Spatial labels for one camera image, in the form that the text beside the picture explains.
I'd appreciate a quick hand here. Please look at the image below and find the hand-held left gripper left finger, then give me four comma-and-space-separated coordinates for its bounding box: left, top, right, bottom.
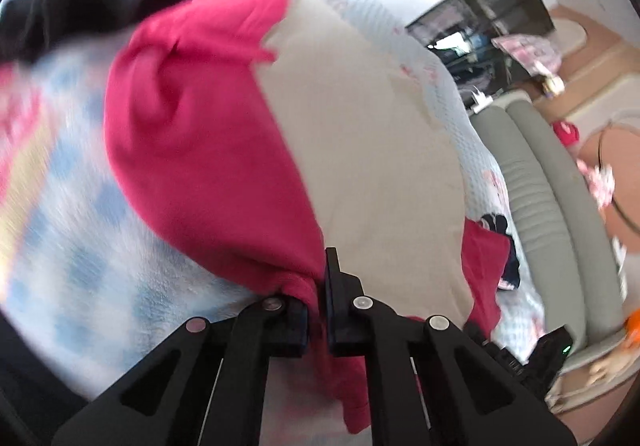
50, 296, 308, 446

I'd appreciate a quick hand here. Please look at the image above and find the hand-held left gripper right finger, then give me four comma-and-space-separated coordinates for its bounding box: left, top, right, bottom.
325, 247, 577, 446

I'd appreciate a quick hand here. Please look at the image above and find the beige garment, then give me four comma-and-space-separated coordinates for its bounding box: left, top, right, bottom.
255, 0, 476, 322

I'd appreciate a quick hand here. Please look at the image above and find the red garment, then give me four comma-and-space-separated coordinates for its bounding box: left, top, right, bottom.
102, 0, 513, 434

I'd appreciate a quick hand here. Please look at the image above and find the orange object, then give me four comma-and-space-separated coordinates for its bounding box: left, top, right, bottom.
625, 309, 640, 352

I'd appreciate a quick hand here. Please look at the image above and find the navy garment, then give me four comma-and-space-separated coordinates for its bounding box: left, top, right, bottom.
477, 211, 523, 292

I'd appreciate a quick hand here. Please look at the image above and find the grey ribbed sofa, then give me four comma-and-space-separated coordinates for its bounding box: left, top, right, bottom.
470, 91, 631, 372

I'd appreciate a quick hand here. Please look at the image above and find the pink floral cloth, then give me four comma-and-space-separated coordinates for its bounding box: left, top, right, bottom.
577, 160, 617, 213

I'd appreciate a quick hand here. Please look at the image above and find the blue checked printed blanket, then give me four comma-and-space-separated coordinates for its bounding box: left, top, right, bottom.
0, 0, 551, 446

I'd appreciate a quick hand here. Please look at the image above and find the pink printed cloth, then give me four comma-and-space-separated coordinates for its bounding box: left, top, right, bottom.
492, 34, 563, 77

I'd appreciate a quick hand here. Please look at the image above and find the white round mat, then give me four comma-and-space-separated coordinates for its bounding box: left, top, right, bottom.
552, 16, 588, 52

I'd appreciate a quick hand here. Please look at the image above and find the black glass cabinet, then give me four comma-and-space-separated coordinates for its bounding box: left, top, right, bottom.
405, 0, 556, 97

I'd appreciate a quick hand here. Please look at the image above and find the large black cloth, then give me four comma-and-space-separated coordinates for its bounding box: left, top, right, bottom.
0, 0, 201, 64

